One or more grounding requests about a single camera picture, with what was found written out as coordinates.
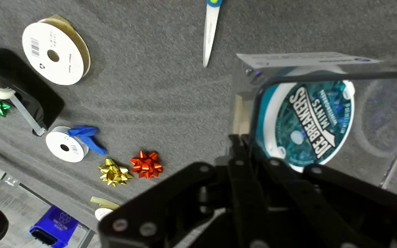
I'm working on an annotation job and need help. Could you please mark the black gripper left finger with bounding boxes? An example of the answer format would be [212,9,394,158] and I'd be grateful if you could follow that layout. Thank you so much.
[97,134,268,248]

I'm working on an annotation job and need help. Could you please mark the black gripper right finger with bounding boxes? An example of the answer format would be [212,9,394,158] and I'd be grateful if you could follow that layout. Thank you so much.
[252,145,397,248]

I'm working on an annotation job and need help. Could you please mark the teal round mint tin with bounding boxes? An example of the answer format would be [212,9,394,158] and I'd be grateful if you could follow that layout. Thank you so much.
[252,76,357,174]

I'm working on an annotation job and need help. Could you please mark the red gift bow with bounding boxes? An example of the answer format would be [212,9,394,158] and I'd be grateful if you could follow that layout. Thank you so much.
[128,149,165,181]

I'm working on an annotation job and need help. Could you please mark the gold gift bow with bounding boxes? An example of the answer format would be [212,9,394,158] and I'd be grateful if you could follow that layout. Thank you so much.
[97,158,133,189]

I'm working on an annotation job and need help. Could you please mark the white spool gold ribbon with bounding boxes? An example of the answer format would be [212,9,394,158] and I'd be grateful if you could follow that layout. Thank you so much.
[20,14,92,89]
[89,196,122,222]

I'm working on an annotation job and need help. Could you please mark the grey tablecloth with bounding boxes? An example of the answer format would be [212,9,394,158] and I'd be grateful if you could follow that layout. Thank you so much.
[0,0,397,218]

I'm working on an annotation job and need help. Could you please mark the white spool blue ribbon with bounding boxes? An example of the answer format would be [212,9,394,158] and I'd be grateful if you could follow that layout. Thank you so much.
[44,126,89,164]

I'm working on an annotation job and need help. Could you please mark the black tape dispenser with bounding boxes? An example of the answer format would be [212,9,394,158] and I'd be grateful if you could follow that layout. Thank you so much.
[0,47,66,138]

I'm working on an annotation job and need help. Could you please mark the green blue handled scissors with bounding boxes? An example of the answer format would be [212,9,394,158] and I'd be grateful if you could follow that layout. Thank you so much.
[201,0,227,71]

